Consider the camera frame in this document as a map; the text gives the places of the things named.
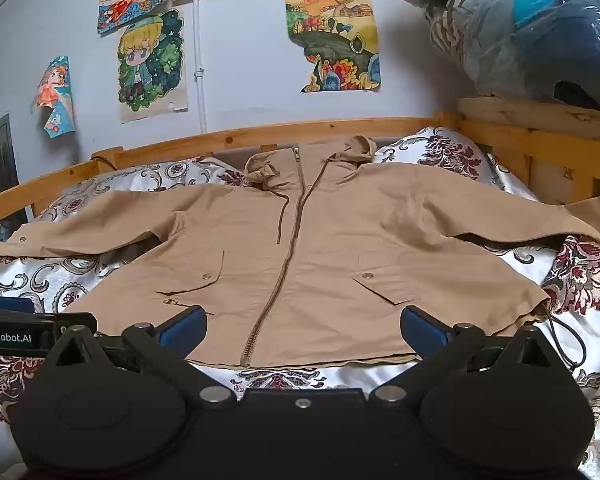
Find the small curled cartoon poster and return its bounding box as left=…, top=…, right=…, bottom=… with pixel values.
left=30, top=55, right=77, bottom=137

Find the floral satin pillow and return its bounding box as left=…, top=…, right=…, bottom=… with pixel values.
left=35, top=156, right=253, bottom=221
left=372, top=126, right=503, bottom=188

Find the floral satin bedsheet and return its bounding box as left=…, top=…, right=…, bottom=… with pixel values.
left=0, top=127, right=600, bottom=480

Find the plastic bag of bedding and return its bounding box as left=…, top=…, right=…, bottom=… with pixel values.
left=379, top=0, right=600, bottom=112

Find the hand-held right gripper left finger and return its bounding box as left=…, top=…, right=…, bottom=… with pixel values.
left=45, top=305, right=238, bottom=406

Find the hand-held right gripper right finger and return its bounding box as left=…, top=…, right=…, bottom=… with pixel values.
left=367, top=306, right=563, bottom=404

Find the blond child cartoon poster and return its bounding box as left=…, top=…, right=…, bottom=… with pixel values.
left=117, top=9, right=189, bottom=124

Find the tan zip jacket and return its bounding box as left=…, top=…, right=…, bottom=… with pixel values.
left=0, top=135, right=600, bottom=368

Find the landscape drawing poster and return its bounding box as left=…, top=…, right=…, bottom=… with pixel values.
left=283, top=0, right=382, bottom=94

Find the white wall pipe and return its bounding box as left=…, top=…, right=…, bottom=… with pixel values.
left=192, top=0, right=209, bottom=134

